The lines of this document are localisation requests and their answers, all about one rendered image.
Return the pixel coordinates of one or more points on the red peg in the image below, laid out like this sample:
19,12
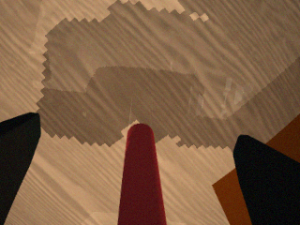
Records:
141,199

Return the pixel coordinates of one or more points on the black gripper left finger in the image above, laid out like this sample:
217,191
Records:
19,137

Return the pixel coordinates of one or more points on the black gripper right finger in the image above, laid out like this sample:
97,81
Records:
270,183

